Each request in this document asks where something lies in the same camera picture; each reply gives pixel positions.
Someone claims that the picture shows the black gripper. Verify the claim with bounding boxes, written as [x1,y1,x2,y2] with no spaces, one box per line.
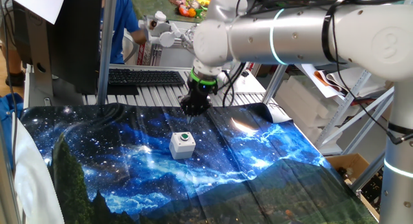
[179,81,216,123]

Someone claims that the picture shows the white box with green button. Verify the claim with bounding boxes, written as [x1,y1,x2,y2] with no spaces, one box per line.
[168,132,197,160]

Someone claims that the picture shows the bare person forearm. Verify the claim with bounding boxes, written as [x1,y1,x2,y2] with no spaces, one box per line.
[130,25,148,46]

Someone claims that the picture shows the black keyboard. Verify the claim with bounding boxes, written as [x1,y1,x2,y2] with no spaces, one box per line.
[108,68,186,87]

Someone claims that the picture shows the black mouse pad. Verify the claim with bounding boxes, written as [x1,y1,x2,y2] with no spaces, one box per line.
[106,84,140,96]

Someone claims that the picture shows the starry night printed cloth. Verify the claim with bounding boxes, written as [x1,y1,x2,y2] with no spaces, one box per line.
[19,102,378,224]

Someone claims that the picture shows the white haptic control device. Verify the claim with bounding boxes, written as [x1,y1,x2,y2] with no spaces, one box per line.
[137,10,196,52]

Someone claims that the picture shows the orange plush toy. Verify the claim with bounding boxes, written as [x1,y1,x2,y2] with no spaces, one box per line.
[177,5,197,18]

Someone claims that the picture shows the white foam blocks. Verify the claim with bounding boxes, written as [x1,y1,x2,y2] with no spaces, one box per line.
[274,76,361,144]

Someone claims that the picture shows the person in blue shirt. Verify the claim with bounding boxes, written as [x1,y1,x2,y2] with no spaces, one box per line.
[99,0,148,65]

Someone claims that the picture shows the green table mat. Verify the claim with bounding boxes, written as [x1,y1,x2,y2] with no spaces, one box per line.
[128,0,207,25]

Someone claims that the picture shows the black computer monitor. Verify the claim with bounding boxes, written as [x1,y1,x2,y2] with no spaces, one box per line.
[12,0,103,96]

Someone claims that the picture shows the grey metal shelf rack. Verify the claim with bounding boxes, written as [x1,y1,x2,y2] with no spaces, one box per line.
[261,64,396,192]

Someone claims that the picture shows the papers and fabric sheets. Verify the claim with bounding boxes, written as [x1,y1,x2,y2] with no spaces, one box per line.
[295,63,388,99]

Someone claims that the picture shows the brown cardboard box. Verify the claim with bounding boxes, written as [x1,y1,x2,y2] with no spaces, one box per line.
[326,152,385,221]

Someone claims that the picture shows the white fabric sheet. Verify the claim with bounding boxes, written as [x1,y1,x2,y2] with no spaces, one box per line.
[12,112,65,224]

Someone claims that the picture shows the black shoe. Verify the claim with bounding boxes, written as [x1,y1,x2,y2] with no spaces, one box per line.
[5,70,26,88]

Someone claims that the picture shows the white paper sheet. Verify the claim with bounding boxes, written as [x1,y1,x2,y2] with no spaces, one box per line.
[2,0,68,25]

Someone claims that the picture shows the blue fabric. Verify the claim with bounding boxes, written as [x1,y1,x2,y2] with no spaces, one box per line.
[0,93,24,167]

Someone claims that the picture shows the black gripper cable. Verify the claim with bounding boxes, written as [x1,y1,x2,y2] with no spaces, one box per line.
[216,61,251,108]

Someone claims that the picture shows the aluminium vertical post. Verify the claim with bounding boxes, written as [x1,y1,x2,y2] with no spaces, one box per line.
[96,0,117,105]

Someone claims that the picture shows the black metal bracket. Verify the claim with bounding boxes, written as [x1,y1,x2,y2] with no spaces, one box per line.
[361,175,383,202]

